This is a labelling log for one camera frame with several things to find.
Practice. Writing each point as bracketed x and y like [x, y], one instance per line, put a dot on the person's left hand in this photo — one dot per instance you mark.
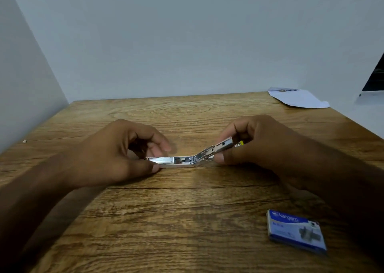
[105, 155]

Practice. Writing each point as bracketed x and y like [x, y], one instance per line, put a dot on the silver metal stapler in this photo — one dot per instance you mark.
[192, 156]

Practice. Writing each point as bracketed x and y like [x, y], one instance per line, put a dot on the person's right forearm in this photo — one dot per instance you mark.
[339, 188]

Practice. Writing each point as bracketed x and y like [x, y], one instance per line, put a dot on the person's right hand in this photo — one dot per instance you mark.
[264, 143]

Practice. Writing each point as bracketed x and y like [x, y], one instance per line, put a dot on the person's right thumb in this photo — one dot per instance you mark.
[231, 156]

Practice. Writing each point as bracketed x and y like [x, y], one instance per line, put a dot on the blue staple box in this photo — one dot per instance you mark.
[295, 231]

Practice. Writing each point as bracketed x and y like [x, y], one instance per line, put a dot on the person's left thumb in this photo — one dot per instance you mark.
[141, 166]

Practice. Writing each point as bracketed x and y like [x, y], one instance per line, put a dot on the person's left middle finger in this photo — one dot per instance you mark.
[154, 152]

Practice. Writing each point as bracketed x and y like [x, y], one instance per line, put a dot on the person's left forearm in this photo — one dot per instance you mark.
[33, 209]

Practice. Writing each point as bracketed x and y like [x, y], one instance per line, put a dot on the white paper sheet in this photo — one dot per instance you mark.
[297, 98]

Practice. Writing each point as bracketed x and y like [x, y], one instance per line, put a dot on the dark window with white sill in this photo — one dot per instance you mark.
[372, 86]

